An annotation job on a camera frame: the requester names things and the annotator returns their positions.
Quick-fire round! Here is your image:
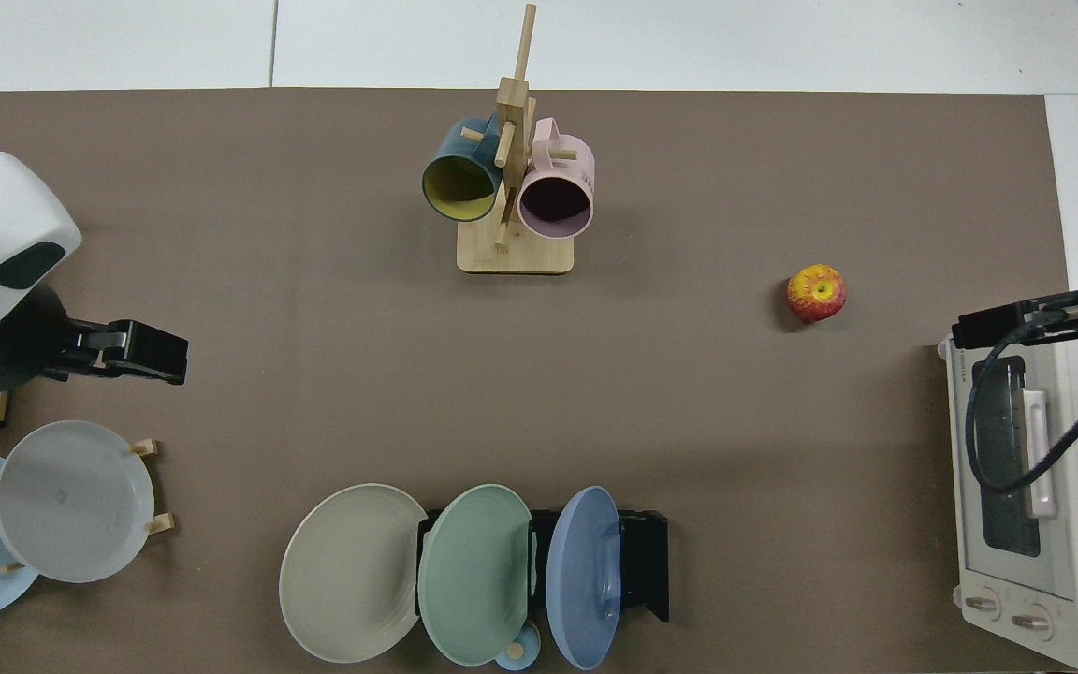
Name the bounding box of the red yellow apple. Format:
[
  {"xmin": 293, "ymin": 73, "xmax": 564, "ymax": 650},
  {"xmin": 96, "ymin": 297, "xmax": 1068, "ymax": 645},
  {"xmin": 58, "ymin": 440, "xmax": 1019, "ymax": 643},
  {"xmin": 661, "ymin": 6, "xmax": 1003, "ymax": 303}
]
[{"xmin": 787, "ymin": 264, "xmax": 847, "ymax": 324}]

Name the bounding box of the grey plate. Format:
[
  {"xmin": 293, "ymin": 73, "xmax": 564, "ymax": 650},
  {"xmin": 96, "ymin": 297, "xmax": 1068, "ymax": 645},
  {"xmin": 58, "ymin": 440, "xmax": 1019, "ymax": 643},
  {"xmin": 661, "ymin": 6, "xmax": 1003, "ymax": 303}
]
[{"xmin": 0, "ymin": 420, "xmax": 155, "ymax": 583}]

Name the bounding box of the wooden plate rack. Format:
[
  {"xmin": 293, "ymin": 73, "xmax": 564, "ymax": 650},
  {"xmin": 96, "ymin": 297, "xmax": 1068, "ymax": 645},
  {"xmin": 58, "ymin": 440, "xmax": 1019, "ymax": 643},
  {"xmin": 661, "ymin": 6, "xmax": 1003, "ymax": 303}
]
[{"xmin": 0, "ymin": 437, "xmax": 176, "ymax": 575}]

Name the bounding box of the beige plate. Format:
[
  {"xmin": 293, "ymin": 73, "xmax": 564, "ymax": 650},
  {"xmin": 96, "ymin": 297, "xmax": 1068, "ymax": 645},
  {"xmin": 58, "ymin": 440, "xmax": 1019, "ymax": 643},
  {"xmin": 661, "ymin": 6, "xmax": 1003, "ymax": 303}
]
[{"xmin": 279, "ymin": 483, "xmax": 430, "ymax": 664}]

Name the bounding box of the green plate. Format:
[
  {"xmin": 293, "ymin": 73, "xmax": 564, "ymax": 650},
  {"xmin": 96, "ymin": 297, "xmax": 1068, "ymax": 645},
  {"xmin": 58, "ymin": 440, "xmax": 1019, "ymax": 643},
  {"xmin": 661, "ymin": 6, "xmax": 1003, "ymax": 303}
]
[{"xmin": 417, "ymin": 483, "xmax": 532, "ymax": 667}]

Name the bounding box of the black dish rack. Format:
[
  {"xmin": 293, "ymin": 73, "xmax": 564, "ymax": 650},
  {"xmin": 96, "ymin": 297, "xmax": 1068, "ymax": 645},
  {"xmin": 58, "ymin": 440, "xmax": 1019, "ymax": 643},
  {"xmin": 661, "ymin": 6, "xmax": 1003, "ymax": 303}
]
[{"xmin": 417, "ymin": 508, "xmax": 670, "ymax": 624}]

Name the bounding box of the brown table cloth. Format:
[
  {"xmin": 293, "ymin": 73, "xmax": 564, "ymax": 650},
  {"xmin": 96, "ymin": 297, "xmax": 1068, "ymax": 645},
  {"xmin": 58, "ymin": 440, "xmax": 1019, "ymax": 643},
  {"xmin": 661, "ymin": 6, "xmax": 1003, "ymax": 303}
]
[{"xmin": 0, "ymin": 88, "xmax": 1070, "ymax": 674}]

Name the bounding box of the dark blue cup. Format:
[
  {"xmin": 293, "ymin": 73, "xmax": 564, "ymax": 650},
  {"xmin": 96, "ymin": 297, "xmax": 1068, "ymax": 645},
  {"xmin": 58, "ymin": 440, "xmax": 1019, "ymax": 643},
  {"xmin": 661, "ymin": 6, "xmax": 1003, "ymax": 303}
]
[{"xmin": 422, "ymin": 116, "xmax": 503, "ymax": 223}]

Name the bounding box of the wooden cup stand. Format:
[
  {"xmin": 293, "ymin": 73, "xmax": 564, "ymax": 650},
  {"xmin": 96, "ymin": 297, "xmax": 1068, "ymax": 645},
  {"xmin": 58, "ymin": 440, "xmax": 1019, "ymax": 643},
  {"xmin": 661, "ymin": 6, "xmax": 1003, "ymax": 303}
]
[{"xmin": 457, "ymin": 3, "xmax": 575, "ymax": 275}]

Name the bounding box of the pink cup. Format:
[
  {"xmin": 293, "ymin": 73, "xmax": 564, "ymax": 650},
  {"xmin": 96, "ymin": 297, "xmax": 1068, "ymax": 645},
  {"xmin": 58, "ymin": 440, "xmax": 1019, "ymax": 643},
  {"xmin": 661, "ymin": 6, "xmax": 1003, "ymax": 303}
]
[{"xmin": 517, "ymin": 118, "xmax": 596, "ymax": 241}]

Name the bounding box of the small blue round thing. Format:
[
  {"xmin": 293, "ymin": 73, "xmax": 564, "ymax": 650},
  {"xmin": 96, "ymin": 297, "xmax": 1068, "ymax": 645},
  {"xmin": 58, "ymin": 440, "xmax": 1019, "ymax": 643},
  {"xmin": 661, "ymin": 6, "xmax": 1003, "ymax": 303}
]
[{"xmin": 494, "ymin": 623, "xmax": 542, "ymax": 671}]

